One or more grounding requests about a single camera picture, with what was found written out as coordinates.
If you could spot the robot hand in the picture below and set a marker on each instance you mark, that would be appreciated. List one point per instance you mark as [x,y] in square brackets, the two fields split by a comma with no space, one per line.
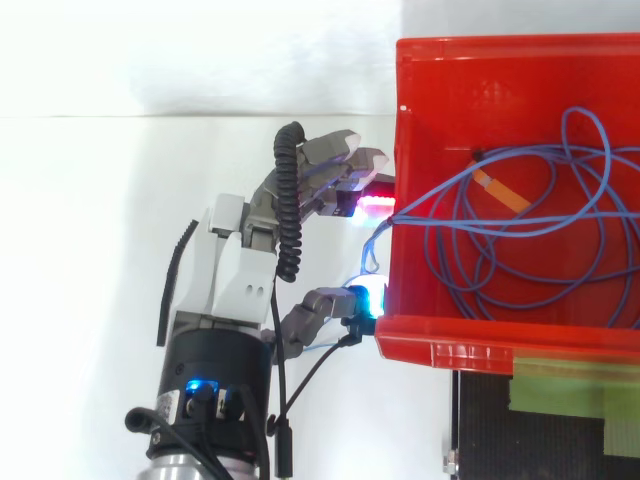
[235,270]

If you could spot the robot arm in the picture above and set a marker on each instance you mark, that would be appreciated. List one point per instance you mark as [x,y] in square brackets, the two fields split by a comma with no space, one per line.
[215,360]

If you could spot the red bin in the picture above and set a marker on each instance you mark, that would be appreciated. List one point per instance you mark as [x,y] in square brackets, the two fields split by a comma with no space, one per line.
[450,125]

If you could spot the orange strip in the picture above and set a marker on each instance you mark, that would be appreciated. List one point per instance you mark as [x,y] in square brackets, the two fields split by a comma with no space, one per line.
[502,192]

